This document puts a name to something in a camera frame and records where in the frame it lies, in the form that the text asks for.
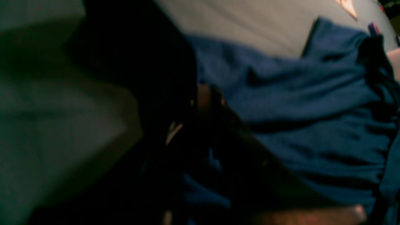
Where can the dark blue t-shirt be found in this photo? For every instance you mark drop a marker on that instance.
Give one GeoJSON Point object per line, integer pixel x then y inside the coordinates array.
{"type": "Point", "coordinates": [331, 116]}

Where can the light blue table cloth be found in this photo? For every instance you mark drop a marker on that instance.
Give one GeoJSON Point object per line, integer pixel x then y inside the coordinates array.
{"type": "Point", "coordinates": [84, 81]}

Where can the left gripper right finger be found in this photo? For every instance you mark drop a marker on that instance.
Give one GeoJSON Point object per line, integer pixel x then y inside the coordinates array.
{"type": "Point", "coordinates": [265, 192]}

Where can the white paper card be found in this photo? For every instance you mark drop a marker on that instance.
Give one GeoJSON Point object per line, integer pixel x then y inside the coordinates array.
{"type": "Point", "coordinates": [348, 6]}

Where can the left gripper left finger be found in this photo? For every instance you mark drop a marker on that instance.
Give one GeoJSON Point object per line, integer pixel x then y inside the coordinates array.
{"type": "Point", "coordinates": [152, 175]}

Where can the purple tape roll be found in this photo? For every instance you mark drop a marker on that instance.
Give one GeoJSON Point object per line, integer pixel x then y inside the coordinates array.
{"type": "Point", "coordinates": [373, 29]}

